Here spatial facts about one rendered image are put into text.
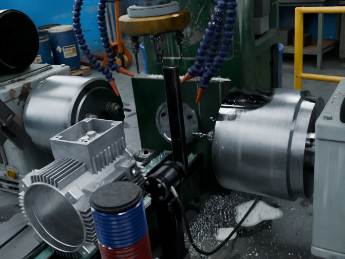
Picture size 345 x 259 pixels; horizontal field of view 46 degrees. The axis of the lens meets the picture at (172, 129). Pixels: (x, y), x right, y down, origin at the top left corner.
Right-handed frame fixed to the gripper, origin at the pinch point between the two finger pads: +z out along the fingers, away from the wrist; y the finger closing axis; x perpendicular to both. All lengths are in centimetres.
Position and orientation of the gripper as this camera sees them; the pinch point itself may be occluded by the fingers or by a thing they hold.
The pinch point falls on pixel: (4, 132)
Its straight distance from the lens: 80.5
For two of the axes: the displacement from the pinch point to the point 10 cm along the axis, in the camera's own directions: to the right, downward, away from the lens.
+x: -3.8, 7.9, -4.8
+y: -8.6, -1.1, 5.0
